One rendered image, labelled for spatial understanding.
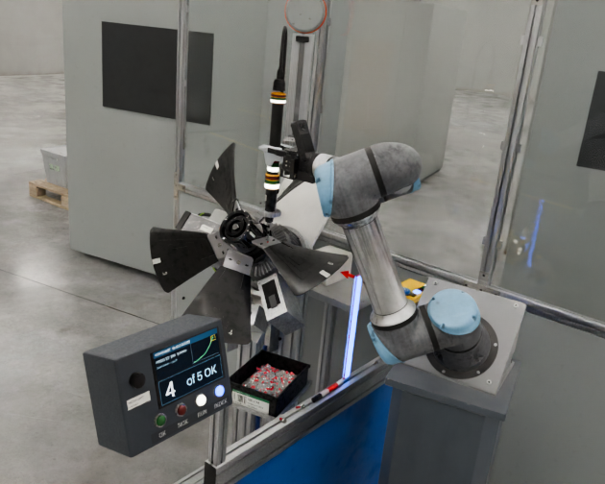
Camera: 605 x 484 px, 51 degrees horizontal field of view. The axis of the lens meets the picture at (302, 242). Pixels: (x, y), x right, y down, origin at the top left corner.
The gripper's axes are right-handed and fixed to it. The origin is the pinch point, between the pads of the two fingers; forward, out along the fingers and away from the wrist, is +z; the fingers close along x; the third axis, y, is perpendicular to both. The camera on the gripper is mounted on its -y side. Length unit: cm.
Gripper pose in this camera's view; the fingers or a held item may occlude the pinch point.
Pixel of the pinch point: (267, 145)
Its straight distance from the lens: 194.3
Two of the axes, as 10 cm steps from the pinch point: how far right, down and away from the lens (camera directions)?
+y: -0.9, 9.4, 3.3
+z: -7.6, -2.8, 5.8
